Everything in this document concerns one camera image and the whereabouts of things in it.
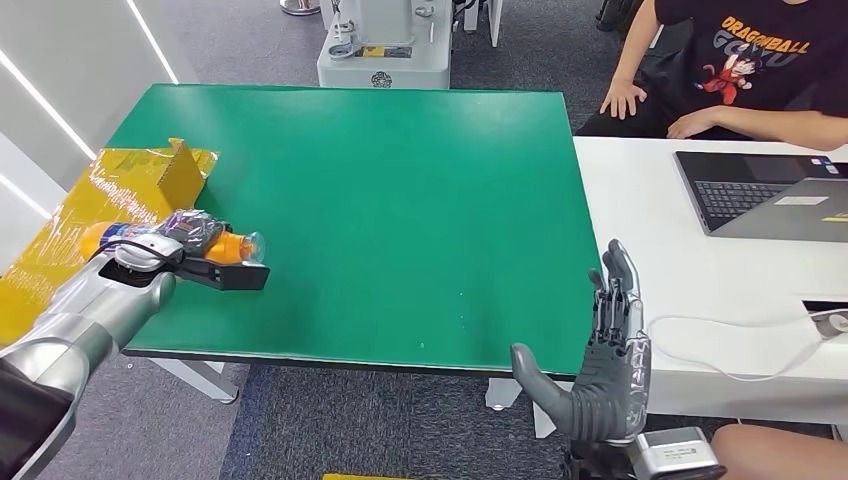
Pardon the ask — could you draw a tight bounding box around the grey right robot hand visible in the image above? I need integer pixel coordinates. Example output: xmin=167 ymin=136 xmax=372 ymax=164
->
xmin=510 ymin=239 xmax=654 ymax=445

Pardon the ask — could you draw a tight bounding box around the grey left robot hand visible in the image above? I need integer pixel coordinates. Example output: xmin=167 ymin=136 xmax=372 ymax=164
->
xmin=148 ymin=209 xmax=232 ymax=260

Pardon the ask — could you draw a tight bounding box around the orange juice bottle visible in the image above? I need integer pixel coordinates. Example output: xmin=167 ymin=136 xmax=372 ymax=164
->
xmin=78 ymin=221 xmax=268 ymax=265

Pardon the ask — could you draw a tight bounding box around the yellow taped cardboard box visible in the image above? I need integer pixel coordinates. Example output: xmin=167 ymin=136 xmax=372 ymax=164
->
xmin=0 ymin=137 xmax=220 ymax=349

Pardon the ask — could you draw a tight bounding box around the white table foot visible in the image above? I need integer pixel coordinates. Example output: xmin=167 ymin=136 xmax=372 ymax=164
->
xmin=484 ymin=377 xmax=525 ymax=412

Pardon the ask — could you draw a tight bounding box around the green table mat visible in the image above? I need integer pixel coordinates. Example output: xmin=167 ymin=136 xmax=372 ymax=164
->
xmin=105 ymin=82 xmax=604 ymax=379

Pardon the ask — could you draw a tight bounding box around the black and white device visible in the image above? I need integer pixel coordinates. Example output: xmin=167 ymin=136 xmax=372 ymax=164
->
xmin=801 ymin=299 xmax=848 ymax=341

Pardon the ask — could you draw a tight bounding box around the black laptop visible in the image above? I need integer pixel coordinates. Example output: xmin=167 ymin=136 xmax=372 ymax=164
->
xmin=674 ymin=150 xmax=848 ymax=244

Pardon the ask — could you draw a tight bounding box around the white machine base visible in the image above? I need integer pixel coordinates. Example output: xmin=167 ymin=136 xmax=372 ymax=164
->
xmin=316 ymin=0 xmax=454 ymax=91

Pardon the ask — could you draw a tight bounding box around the person's left hand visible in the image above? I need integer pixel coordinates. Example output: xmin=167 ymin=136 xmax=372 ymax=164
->
xmin=667 ymin=105 xmax=720 ymax=140

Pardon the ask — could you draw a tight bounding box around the person's hand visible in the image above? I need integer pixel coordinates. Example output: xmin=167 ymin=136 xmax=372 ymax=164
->
xmin=667 ymin=105 xmax=720 ymax=140
xmin=599 ymin=78 xmax=649 ymax=121

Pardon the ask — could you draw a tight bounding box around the person's right hand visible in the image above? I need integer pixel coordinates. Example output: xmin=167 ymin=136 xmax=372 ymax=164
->
xmin=599 ymin=78 xmax=649 ymax=121

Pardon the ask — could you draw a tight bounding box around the person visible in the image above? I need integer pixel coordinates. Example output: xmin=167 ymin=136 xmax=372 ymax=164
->
xmin=576 ymin=0 xmax=848 ymax=152

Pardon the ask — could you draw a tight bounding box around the white furniture panel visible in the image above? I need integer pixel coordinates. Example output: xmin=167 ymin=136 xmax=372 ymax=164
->
xmin=462 ymin=0 xmax=505 ymax=49

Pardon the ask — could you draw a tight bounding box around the black object on floor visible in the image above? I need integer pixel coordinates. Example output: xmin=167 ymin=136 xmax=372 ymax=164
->
xmin=594 ymin=0 xmax=637 ymax=33

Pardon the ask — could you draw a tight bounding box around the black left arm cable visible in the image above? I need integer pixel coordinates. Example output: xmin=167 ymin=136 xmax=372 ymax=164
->
xmin=86 ymin=238 xmax=183 ymax=273

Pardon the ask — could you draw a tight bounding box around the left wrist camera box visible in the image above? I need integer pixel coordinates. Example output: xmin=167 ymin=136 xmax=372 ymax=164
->
xmin=178 ymin=256 xmax=272 ymax=293

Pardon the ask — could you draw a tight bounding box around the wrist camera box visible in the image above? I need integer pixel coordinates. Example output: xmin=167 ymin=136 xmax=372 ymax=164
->
xmin=178 ymin=256 xmax=272 ymax=293
xmin=629 ymin=427 xmax=727 ymax=480

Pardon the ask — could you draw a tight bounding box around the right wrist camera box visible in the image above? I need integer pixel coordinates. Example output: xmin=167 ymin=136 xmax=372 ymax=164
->
xmin=629 ymin=427 xmax=727 ymax=480

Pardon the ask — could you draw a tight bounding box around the white cable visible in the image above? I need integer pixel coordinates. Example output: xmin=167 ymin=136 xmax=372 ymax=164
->
xmin=647 ymin=314 xmax=836 ymax=384

